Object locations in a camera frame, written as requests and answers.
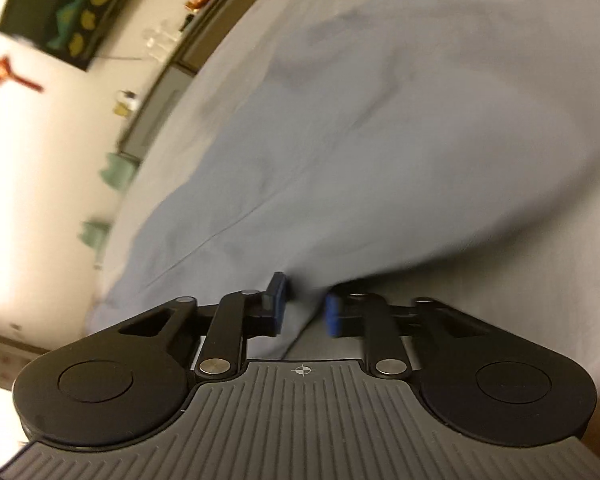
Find large green plastic chair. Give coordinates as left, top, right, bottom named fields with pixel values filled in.
left=100, top=152, right=139, bottom=191

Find clear glass jar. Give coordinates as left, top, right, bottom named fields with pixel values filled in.
left=142, top=19, right=179, bottom=59

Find yellow cup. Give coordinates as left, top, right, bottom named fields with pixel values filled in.
left=114, top=90, right=139, bottom=117

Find dark framed wall painting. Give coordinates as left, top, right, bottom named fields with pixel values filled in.
left=0, top=0, right=156, bottom=73

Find grey pants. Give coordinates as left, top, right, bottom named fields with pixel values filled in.
left=87, top=0, right=600, bottom=361

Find small green plastic chair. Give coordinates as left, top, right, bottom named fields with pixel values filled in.
left=80, top=219, right=112, bottom=255

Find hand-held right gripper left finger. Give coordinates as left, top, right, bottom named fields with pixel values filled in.
left=117, top=271, right=288, bottom=380

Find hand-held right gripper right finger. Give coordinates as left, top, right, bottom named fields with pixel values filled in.
left=324, top=287, right=493, bottom=380

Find grey and brown sideboard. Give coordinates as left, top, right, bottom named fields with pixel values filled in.
left=117, top=0, right=291, bottom=161

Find red wall ornament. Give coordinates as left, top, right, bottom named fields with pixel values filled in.
left=0, top=47, right=45, bottom=93

